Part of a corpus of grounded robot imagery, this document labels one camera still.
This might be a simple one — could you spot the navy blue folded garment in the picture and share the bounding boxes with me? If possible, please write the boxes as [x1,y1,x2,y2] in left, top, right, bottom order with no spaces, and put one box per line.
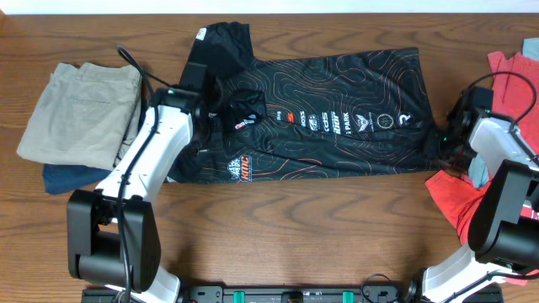
[42,164,110,194]

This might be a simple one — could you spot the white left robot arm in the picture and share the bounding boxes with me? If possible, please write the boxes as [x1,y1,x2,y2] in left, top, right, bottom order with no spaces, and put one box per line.
[67,63,218,302]

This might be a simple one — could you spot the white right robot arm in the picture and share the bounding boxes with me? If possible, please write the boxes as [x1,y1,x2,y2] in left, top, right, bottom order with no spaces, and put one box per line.
[405,86,538,302]

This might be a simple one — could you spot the beige folded shorts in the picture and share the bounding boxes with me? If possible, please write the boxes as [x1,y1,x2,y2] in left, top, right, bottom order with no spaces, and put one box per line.
[17,62,141,170]

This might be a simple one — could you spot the black printed jersey shirt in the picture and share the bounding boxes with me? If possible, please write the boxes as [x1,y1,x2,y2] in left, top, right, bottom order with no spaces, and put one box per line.
[168,22,437,183]

